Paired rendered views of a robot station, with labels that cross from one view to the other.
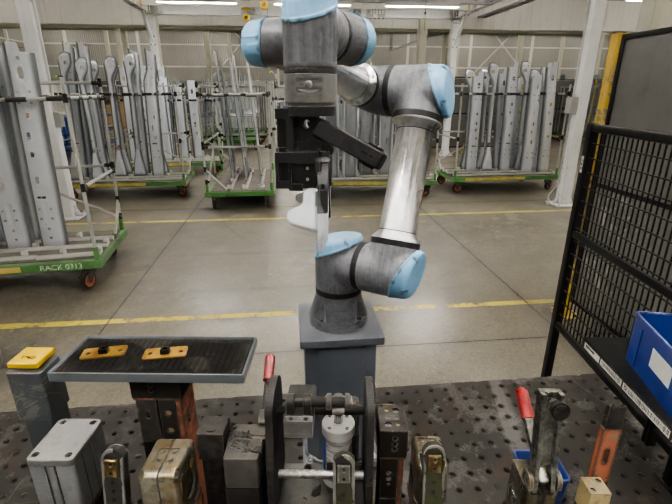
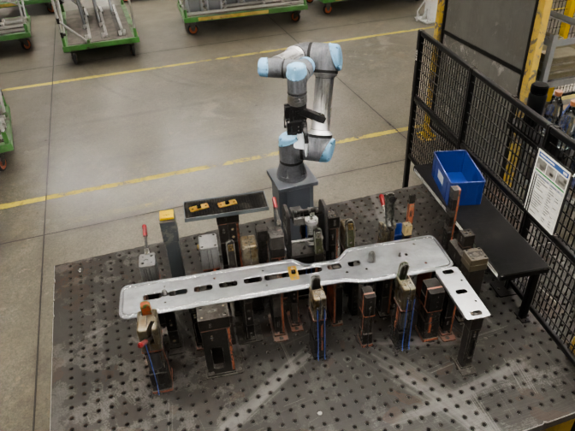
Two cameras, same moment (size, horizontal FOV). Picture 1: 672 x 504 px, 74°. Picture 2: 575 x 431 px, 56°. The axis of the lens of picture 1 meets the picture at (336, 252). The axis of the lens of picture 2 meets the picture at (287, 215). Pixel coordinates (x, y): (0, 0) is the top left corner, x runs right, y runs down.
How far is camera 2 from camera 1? 1.58 m
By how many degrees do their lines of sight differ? 18
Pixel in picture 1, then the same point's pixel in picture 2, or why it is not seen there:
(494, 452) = (374, 230)
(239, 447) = (275, 233)
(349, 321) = (299, 175)
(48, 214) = not seen: outside the picture
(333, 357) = (293, 194)
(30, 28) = not seen: outside the picture
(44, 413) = (175, 238)
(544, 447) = (388, 214)
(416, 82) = (324, 56)
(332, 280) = (290, 157)
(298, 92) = (295, 103)
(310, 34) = (299, 85)
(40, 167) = not seen: outside the picture
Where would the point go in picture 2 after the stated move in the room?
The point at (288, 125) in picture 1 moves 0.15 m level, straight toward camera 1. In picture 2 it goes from (290, 112) to (304, 128)
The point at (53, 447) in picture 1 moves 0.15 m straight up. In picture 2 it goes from (206, 244) to (201, 215)
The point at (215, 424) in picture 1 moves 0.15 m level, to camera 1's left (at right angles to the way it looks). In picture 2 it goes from (262, 227) to (228, 233)
